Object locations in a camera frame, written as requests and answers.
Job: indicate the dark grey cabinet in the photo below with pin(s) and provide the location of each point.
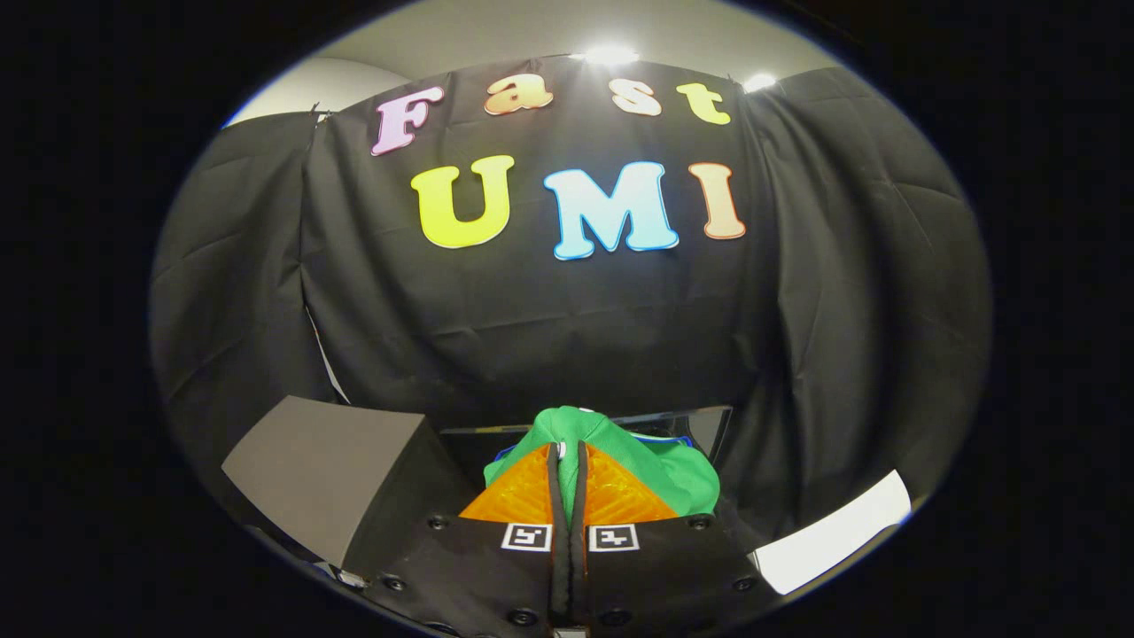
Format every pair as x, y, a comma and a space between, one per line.
328, 461

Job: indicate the ceiling light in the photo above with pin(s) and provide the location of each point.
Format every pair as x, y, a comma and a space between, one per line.
759, 82
607, 55

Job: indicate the black backdrop cloth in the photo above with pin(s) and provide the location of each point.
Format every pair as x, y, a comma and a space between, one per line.
532, 310

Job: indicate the white board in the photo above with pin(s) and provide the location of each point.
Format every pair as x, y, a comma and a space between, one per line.
833, 532

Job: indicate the green polo shirt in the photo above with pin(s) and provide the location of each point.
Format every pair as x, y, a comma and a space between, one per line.
664, 470

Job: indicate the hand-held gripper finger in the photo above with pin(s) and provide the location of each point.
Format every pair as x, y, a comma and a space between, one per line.
560, 567
580, 567

